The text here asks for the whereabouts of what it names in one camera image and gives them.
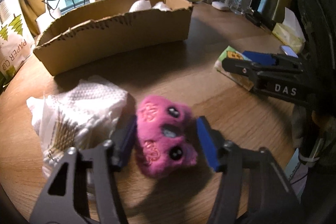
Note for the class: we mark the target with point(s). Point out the small blue grey phone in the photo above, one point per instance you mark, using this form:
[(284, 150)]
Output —
[(288, 51)]

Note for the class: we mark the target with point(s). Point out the bubble wrap piece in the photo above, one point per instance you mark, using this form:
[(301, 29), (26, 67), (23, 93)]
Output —
[(162, 6)]

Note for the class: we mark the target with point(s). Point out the small white case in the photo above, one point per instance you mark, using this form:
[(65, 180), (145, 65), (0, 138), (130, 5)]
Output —
[(220, 5)]

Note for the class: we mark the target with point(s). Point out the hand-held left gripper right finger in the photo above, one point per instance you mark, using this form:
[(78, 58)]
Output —
[(207, 145)]

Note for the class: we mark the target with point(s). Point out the pink plush toy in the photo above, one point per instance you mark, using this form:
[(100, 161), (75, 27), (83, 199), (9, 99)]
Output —
[(160, 134)]

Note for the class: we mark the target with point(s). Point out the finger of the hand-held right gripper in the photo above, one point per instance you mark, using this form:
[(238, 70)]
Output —
[(241, 67), (260, 57)]

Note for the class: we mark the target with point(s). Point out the small black device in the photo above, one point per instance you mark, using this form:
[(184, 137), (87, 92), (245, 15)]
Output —
[(254, 18)]

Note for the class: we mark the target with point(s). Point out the white paper napkin pack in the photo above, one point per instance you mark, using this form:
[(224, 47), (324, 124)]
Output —
[(78, 108)]

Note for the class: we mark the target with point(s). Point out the white cloth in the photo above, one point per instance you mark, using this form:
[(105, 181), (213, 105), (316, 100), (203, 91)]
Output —
[(140, 5)]

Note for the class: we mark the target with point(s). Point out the yellow tissue box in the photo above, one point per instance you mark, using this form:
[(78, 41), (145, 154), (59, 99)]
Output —
[(288, 35)]

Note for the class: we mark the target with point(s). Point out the cartoon print tissue pack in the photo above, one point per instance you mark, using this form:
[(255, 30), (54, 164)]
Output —
[(227, 56)]

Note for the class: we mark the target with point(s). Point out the cardboard box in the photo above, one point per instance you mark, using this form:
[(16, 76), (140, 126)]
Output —
[(118, 32)]

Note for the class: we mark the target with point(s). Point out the white paper cup package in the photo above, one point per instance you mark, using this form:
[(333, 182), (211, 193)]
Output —
[(13, 37)]

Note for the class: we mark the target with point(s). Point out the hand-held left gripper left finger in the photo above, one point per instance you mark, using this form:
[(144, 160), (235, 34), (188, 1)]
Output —
[(126, 140)]

